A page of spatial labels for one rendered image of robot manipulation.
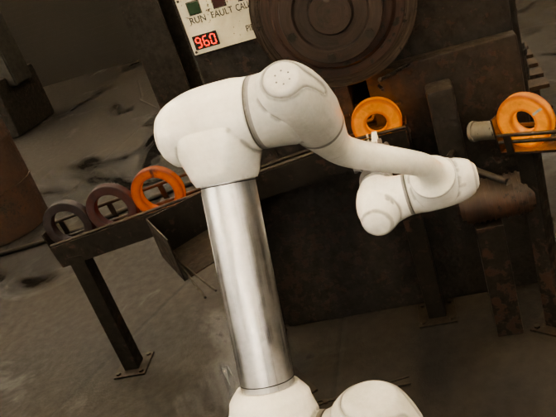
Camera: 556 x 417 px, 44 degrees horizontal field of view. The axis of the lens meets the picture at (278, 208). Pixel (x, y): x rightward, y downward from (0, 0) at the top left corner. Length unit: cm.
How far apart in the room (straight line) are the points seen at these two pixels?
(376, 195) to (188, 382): 123
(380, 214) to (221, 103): 57
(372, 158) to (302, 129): 28
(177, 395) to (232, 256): 140
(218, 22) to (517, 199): 103
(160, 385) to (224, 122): 161
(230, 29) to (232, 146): 106
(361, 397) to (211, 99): 56
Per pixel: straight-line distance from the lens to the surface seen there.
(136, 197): 238
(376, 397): 121
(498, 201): 207
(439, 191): 160
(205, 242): 208
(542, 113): 196
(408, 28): 203
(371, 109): 212
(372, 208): 161
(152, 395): 262
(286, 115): 114
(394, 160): 146
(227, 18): 220
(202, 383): 256
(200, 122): 119
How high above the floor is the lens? 149
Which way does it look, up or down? 25 degrees down
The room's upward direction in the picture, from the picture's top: 19 degrees counter-clockwise
